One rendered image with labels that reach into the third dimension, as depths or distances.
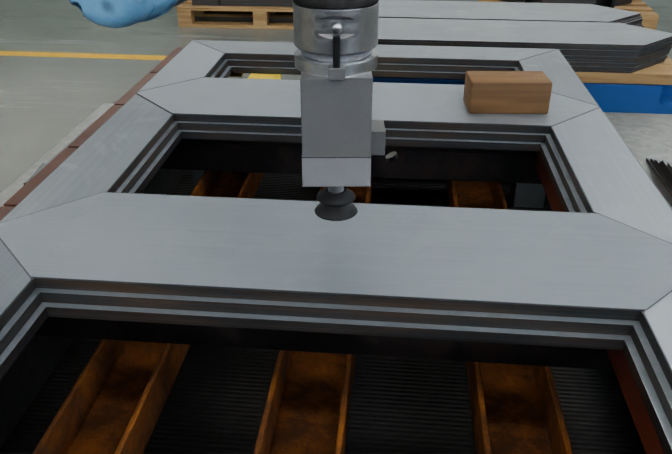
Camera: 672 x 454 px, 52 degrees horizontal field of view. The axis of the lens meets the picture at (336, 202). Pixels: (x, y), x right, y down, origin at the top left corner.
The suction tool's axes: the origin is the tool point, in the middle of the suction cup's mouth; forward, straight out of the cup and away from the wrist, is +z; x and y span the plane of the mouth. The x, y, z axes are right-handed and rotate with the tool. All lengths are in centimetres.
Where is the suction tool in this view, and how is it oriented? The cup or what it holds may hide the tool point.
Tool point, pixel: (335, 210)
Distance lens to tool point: 70.0
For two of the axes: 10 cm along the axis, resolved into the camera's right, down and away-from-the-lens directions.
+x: -10.0, 0.0, -0.1
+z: 0.0, 8.9, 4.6
